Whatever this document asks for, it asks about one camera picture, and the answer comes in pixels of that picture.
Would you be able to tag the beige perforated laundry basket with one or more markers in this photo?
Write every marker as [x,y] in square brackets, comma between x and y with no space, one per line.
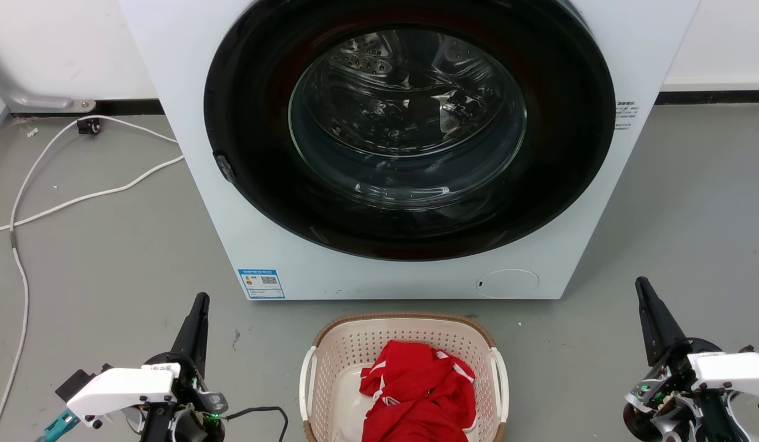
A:
[336,362]

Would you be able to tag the blue energy label sticker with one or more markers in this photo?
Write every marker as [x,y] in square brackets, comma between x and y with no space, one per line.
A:
[261,283]

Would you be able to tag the red and white garment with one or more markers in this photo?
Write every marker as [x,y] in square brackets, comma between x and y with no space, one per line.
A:
[416,399]

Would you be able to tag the teal plastic bracket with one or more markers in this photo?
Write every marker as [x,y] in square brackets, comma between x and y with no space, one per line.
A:
[57,426]

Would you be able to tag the round white filter cover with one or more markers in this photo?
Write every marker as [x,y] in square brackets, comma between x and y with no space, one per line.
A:
[508,283]

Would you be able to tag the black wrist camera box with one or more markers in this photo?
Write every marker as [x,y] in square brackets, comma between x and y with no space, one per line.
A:
[75,383]

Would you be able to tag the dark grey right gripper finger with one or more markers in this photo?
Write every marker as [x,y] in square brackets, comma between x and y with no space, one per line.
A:
[657,325]

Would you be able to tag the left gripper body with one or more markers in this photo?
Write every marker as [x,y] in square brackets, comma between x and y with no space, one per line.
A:
[121,390]

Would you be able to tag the white front-load washing machine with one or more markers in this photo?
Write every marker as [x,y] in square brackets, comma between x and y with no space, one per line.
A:
[189,92]

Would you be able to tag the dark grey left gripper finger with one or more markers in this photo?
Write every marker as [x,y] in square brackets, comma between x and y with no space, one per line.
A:
[194,334]

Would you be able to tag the black round washing machine door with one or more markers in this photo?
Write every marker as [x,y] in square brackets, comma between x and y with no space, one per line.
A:
[256,153]

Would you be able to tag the steel washing machine drum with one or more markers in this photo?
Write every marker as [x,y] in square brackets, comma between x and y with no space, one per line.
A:
[404,104]

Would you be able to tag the small black plug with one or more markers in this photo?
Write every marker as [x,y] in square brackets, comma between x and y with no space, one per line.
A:
[88,126]

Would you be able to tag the printed text label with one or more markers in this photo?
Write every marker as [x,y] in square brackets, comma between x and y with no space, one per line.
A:
[625,115]

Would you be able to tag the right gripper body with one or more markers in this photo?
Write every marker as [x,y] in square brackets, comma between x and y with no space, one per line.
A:
[723,374]

